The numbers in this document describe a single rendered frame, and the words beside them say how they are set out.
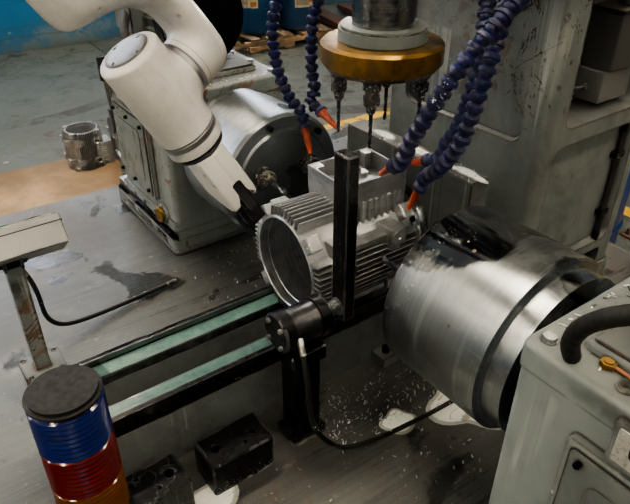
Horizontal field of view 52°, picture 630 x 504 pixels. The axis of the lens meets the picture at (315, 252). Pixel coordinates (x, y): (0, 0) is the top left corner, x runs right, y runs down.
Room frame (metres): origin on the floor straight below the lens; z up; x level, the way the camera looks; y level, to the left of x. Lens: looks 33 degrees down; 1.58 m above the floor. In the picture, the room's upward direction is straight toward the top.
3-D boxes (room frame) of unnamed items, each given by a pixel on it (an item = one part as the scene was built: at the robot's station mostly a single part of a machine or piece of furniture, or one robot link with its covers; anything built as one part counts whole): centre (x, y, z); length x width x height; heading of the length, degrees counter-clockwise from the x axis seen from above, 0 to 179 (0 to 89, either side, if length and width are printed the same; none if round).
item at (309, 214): (0.90, -0.03, 1.01); 0.20 x 0.19 x 0.19; 125
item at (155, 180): (1.41, 0.28, 0.99); 0.35 x 0.31 x 0.37; 36
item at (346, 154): (0.74, -0.04, 1.12); 0.04 x 0.03 x 0.26; 126
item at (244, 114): (1.21, 0.14, 1.04); 0.37 x 0.25 x 0.25; 36
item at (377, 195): (0.92, -0.07, 1.11); 0.12 x 0.11 x 0.07; 125
